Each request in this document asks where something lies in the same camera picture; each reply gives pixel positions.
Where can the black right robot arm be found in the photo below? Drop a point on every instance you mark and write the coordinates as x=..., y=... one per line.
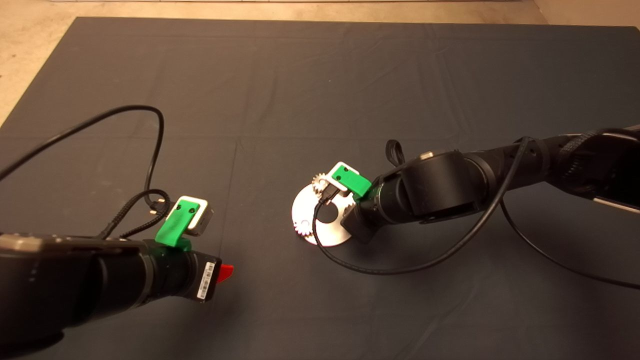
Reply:
x=450, y=190

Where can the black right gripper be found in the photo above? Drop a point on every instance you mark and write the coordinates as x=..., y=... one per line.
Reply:
x=370, y=217

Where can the small steel planetary gear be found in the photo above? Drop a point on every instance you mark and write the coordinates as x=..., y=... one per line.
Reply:
x=318, y=186
x=301, y=230

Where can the dark grey table cloth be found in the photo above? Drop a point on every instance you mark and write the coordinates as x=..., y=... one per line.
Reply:
x=350, y=75

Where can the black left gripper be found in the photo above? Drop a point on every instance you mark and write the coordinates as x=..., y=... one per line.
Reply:
x=180, y=272

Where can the right wrist camera green mount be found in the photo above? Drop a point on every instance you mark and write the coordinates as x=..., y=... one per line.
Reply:
x=352, y=181

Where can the left wrist camera green mount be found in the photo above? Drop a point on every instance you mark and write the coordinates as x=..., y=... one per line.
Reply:
x=175, y=225

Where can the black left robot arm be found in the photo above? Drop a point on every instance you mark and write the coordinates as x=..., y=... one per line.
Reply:
x=75, y=285

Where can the wrist camera green mount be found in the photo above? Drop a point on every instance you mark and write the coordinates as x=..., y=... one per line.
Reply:
x=175, y=225
x=352, y=181

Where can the round metal carrier plate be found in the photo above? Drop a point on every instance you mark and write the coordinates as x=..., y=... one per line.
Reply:
x=330, y=235

